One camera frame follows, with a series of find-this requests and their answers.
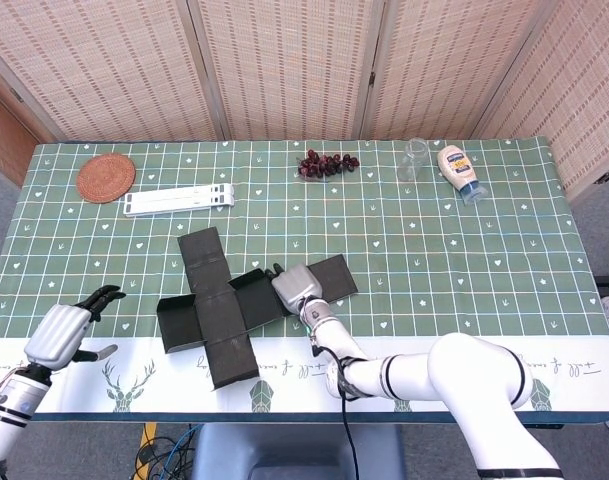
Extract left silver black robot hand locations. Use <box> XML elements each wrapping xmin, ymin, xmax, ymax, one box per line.
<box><xmin>22</xmin><ymin>284</ymin><xmax>128</xmax><ymax>371</ymax></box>

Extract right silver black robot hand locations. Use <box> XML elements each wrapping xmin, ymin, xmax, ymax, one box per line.
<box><xmin>263</xmin><ymin>262</ymin><xmax>324</xmax><ymax>319</ymax></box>

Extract black foldable cardboard box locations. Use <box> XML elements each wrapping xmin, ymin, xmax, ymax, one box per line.
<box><xmin>156</xmin><ymin>226</ymin><xmax>359</xmax><ymax>394</ymax></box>

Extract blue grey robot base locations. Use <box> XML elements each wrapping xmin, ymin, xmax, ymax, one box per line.
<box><xmin>191</xmin><ymin>423</ymin><xmax>408</xmax><ymax>480</ymax></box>

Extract bunch of dark red grapes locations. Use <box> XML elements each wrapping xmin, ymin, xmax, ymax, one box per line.
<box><xmin>296</xmin><ymin>148</ymin><xmax>361</xmax><ymax>181</ymax></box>

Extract white folded laptop stand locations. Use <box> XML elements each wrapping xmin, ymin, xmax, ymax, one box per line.
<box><xmin>123</xmin><ymin>183</ymin><xmax>236</xmax><ymax>218</ymax></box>

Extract round brown woven coaster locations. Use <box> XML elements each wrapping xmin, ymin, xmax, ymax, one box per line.
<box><xmin>75</xmin><ymin>154</ymin><xmax>137</xmax><ymax>204</ymax></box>

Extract green checked tablecloth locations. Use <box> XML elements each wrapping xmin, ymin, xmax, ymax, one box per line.
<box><xmin>0</xmin><ymin>137</ymin><xmax>609</xmax><ymax>416</ymax></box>

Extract clear glass jar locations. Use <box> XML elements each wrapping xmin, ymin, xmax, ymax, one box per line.
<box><xmin>395</xmin><ymin>137</ymin><xmax>429</xmax><ymax>183</ymax></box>

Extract mayonnaise squeeze bottle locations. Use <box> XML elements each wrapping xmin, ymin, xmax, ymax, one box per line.
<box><xmin>436</xmin><ymin>144</ymin><xmax>488</xmax><ymax>206</ymax></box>

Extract brown wooden panel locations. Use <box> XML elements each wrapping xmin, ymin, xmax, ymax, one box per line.
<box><xmin>0</xmin><ymin>82</ymin><xmax>43</xmax><ymax>187</ymax></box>

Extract bamboo folding screen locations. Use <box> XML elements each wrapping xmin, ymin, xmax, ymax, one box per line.
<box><xmin>0</xmin><ymin>0</ymin><xmax>609</xmax><ymax>201</ymax></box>

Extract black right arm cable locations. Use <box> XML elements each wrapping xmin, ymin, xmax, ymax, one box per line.
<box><xmin>311</xmin><ymin>339</ymin><xmax>360</xmax><ymax>480</ymax></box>

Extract black floor cable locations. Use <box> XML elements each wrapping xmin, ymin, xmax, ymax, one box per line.
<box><xmin>133</xmin><ymin>434</ymin><xmax>198</xmax><ymax>480</ymax></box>

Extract blue floor cable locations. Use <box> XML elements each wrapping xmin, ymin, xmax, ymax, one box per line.
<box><xmin>156</xmin><ymin>424</ymin><xmax>201</xmax><ymax>480</ymax></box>

